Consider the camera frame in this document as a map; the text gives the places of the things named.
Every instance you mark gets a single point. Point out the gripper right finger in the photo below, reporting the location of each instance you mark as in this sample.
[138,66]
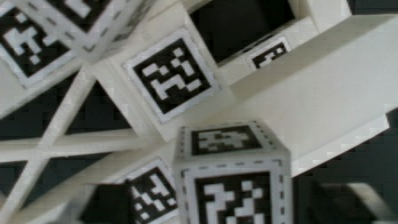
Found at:
[348,204]

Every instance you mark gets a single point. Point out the white tagged nut cube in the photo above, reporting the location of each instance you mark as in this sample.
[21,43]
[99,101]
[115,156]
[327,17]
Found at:
[231,175]
[60,29]

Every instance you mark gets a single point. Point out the white chair seat part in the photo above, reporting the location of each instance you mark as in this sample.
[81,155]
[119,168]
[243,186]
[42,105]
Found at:
[254,29]

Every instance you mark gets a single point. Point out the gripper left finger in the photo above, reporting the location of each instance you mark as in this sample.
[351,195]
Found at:
[108,208]

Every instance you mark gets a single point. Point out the white chair back part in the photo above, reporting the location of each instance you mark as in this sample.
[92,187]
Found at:
[90,123]

